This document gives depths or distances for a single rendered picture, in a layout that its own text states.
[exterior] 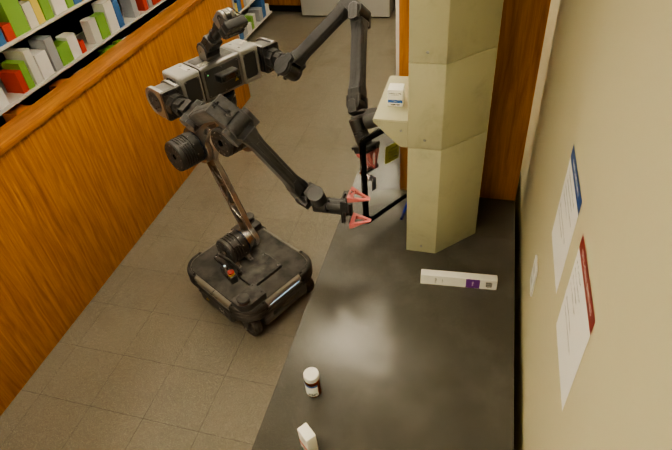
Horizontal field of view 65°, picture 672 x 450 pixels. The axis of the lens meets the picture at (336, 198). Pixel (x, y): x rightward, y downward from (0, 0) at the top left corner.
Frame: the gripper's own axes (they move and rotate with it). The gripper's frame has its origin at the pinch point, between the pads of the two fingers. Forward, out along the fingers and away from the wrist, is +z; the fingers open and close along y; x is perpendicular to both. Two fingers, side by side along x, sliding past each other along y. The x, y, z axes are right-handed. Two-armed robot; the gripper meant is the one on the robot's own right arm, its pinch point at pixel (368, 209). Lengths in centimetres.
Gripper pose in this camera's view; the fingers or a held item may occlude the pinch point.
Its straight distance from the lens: 183.5
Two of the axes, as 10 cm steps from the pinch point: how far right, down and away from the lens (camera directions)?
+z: 9.6, 1.0, -2.4
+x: 2.5, -6.2, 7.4
